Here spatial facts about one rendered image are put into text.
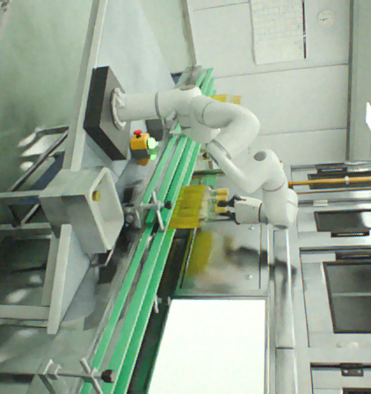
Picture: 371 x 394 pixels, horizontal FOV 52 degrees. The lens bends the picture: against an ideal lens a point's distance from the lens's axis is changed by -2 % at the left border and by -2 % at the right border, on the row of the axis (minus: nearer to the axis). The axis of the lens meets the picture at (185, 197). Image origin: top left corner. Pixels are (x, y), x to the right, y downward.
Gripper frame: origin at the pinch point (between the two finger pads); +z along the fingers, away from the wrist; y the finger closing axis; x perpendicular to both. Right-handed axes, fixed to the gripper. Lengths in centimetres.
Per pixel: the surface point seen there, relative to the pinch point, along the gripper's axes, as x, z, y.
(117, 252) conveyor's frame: 39.3, 23.0, 5.8
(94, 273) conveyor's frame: 50, 25, 6
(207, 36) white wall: -539, 227, -35
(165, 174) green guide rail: 0.4, 22.5, 13.8
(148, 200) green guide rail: 18.4, 20.6, 13.7
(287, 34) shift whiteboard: -572, 98, -49
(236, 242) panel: 4.3, -5.2, -12.5
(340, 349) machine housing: 41, -49, -15
